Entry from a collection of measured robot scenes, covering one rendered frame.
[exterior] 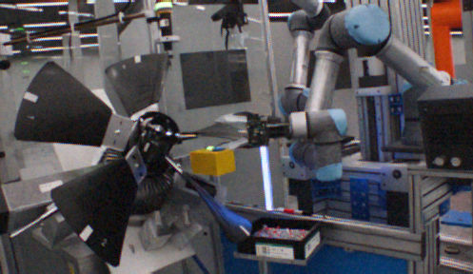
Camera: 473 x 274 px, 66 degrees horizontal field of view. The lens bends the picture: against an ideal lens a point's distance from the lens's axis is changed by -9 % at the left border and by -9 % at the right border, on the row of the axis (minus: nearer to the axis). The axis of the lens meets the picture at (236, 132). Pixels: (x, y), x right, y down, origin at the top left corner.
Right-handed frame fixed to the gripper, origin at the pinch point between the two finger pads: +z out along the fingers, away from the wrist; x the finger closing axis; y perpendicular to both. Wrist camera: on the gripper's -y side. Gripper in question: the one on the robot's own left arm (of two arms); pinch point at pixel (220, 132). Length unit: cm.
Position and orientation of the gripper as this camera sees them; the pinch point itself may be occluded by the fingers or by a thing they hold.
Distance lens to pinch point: 113.9
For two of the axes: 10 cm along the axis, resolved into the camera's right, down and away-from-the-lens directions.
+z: -9.8, 1.0, 1.6
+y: -1.3, 2.2, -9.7
